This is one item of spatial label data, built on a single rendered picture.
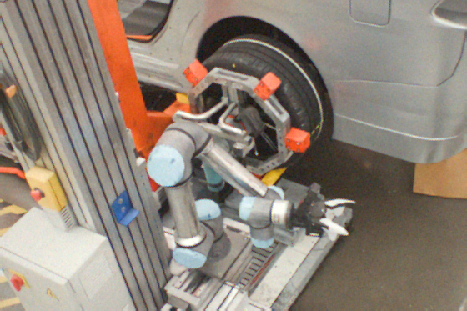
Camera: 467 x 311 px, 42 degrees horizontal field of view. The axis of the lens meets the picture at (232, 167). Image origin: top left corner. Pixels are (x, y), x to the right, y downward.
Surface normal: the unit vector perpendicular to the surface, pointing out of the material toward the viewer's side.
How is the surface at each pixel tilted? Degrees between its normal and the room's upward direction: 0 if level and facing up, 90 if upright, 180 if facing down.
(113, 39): 90
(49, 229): 0
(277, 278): 0
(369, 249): 0
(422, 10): 90
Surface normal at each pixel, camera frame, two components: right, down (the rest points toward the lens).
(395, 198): -0.13, -0.74
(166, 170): -0.30, 0.56
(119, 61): 0.82, 0.29
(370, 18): -0.56, 0.60
